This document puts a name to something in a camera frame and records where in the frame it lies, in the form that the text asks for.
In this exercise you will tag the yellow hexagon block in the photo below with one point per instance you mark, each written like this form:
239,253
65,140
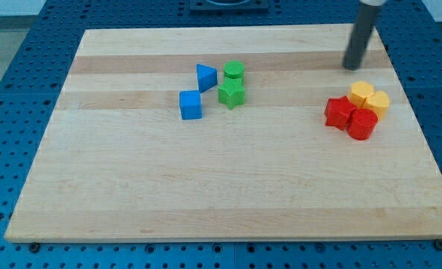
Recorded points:
359,91

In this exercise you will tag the green star block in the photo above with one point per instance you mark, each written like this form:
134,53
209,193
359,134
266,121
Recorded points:
231,92

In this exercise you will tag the red star block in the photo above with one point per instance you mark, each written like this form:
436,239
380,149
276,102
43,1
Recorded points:
338,112

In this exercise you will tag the blue cube block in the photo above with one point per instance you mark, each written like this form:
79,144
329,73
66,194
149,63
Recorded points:
190,104

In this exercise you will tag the blue triangle block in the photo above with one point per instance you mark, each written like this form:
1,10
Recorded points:
207,77

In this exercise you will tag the green cylinder block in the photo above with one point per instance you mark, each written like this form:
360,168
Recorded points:
234,69

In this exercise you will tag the wooden board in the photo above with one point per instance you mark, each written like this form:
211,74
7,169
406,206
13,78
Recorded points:
117,163

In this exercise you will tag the red cylinder block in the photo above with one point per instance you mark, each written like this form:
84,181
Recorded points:
362,124

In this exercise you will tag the yellow heart block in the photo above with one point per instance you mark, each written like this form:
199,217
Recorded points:
379,103

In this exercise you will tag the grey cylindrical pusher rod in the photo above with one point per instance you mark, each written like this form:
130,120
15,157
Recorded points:
367,15

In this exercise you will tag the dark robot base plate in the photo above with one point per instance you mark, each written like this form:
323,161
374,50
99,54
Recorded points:
196,6

